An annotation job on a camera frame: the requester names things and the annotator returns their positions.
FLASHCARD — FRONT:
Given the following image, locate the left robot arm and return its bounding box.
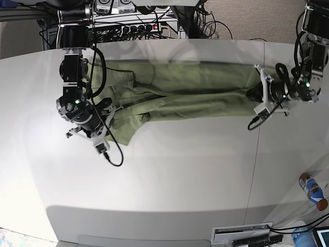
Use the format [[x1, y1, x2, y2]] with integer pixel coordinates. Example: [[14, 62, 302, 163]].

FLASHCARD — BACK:
[[247, 1, 328, 123]]

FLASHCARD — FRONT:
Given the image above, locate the green T-shirt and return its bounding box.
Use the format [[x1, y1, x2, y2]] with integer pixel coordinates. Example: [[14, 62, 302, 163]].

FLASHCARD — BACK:
[[88, 60, 262, 145]]

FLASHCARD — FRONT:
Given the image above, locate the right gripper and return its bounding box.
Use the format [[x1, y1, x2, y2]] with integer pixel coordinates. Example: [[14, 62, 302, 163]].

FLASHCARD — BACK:
[[66, 98, 116, 154]]

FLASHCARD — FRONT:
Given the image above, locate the blue water bottle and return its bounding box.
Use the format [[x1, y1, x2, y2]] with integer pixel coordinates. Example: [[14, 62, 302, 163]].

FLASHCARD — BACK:
[[291, 227, 317, 247]]

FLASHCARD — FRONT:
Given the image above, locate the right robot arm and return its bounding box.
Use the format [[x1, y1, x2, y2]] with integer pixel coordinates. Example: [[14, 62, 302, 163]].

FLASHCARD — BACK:
[[57, 1, 116, 156]]

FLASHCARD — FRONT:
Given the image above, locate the white power strip red switch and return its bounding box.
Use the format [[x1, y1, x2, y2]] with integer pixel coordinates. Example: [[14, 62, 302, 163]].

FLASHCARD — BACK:
[[121, 23, 162, 34]]

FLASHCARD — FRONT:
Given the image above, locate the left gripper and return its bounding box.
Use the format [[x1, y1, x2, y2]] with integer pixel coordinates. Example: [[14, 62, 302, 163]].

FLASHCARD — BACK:
[[246, 63, 290, 119]]

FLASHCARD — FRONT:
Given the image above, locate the laptop screen corner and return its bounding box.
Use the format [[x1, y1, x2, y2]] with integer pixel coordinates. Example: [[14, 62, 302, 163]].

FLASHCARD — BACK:
[[313, 227, 329, 247]]

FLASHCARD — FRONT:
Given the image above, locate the white tray with black device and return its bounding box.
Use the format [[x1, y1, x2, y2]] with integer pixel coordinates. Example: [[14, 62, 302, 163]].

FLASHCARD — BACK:
[[211, 222, 273, 246]]

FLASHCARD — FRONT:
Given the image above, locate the brown bottle blue label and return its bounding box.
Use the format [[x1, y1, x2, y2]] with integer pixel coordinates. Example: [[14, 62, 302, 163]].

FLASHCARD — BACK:
[[298, 173, 328, 211]]

